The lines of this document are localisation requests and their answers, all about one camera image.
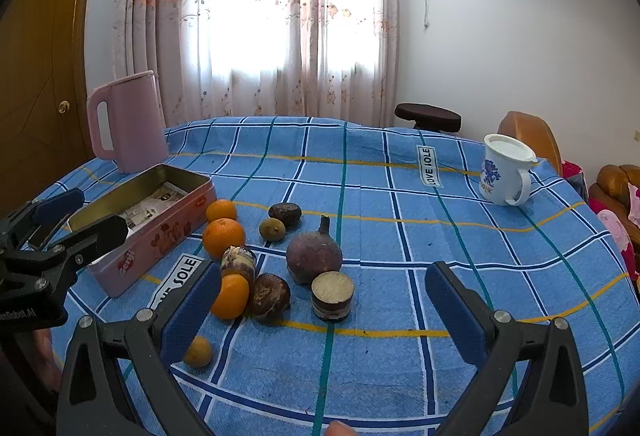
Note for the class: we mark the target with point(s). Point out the small orange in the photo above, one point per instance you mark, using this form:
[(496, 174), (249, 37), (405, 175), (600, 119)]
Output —
[(221, 209)]

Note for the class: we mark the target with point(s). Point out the purple round radish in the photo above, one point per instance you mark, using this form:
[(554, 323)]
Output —
[(313, 253)]

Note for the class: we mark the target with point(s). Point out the large orange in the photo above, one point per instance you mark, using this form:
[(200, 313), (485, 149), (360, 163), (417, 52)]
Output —
[(220, 235)]

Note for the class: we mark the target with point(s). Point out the small yellow longan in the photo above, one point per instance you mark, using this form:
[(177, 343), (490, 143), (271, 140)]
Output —
[(199, 353)]

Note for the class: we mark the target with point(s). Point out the white floral mug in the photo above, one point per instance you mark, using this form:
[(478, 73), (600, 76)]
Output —
[(505, 178)]

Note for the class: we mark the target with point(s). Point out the pink floral cushion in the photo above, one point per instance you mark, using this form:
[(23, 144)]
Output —
[(574, 175)]

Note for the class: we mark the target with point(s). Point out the paper sheets in tin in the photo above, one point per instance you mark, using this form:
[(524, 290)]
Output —
[(151, 206)]

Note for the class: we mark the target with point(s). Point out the small green-brown kiwi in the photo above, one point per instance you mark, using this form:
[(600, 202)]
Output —
[(272, 229)]

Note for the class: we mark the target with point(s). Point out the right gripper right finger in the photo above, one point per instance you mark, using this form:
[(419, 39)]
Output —
[(552, 398)]

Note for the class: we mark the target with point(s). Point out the blue plaid tablecloth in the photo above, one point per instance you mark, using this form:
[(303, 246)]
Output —
[(397, 201)]

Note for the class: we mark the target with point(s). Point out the brown leather sofa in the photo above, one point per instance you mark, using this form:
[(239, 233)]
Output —
[(611, 188)]

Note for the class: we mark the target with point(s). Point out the brown leather armchair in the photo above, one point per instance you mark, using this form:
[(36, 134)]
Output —
[(534, 132)]

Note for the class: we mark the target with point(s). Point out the dark round stool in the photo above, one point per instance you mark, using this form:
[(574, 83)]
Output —
[(429, 118)]

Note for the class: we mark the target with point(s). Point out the dark passion fruit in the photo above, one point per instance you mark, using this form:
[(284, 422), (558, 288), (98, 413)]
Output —
[(287, 213)]

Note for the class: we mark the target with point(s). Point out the white floral curtain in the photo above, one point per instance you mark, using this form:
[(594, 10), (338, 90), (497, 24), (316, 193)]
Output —
[(313, 58)]

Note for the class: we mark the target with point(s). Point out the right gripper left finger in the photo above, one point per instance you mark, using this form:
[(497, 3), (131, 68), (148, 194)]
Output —
[(94, 398)]

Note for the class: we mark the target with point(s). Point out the person's hand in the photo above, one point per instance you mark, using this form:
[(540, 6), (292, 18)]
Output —
[(337, 428)]

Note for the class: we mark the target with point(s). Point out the pink electric kettle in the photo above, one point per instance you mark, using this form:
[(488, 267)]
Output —
[(135, 122)]

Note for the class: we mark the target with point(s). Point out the cut purple yam piece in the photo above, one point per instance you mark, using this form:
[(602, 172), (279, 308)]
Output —
[(332, 294)]

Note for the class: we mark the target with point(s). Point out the wooden door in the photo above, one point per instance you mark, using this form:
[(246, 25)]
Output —
[(44, 130)]

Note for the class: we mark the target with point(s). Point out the pink metal tin box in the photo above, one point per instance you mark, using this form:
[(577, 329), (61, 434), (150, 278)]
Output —
[(119, 269)]

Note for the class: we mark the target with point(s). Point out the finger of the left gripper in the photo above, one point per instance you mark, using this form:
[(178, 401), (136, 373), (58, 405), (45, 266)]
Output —
[(85, 240), (37, 221)]

